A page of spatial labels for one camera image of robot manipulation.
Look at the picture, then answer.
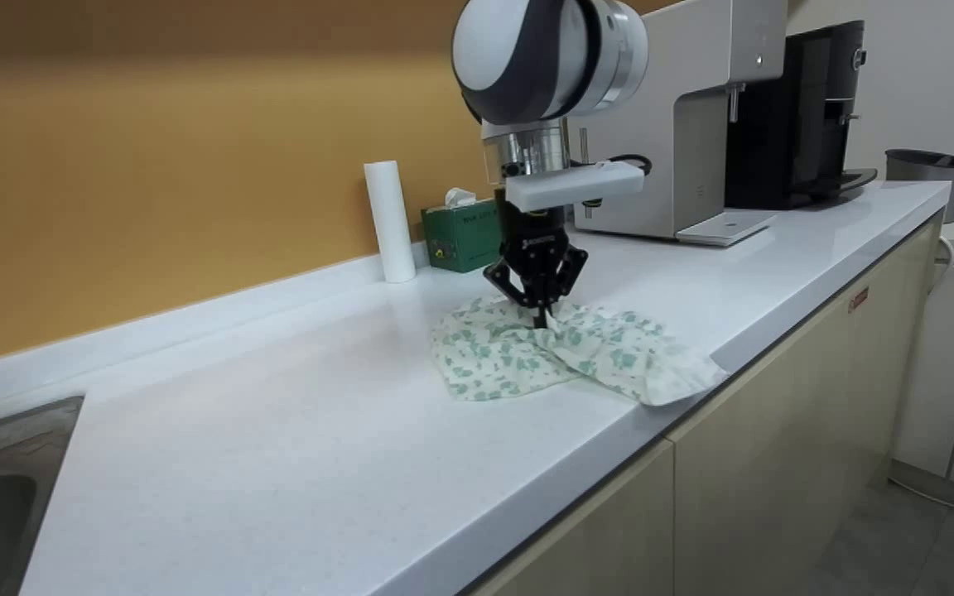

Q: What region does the black coffee machine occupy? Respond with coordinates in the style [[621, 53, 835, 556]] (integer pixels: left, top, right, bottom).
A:
[[725, 20, 879, 211]]

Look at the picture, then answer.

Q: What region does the white cable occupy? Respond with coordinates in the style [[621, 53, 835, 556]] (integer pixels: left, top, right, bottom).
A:
[[929, 235, 954, 294]]

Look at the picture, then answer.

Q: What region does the grey bin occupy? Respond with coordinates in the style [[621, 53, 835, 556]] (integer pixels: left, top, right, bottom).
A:
[[884, 148, 954, 225]]

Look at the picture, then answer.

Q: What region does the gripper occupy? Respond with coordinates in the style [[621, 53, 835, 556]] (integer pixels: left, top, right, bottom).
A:
[[483, 199, 590, 329]]

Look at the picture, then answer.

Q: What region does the silver water dispenser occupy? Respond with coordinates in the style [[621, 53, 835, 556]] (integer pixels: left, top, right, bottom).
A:
[[567, 0, 789, 248]]

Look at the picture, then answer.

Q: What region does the white paper roll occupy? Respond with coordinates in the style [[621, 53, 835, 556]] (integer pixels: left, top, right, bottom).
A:
[[363, 160, 418, 285]]

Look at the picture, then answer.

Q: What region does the beige cabinet door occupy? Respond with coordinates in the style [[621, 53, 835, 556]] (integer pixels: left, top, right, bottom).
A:
[[664, 217, 944, 596]]

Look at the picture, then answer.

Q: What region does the green tissue box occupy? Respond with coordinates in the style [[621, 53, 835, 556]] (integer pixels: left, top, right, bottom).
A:
[[421, 188, 504, 275]]

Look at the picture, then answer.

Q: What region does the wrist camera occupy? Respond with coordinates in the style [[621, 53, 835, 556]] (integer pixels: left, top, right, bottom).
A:
[[506, 161, 646, 219]]

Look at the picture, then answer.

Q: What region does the white cloth with green print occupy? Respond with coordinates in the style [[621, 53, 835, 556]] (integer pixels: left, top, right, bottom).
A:
[[431, 296, 730, 407]]

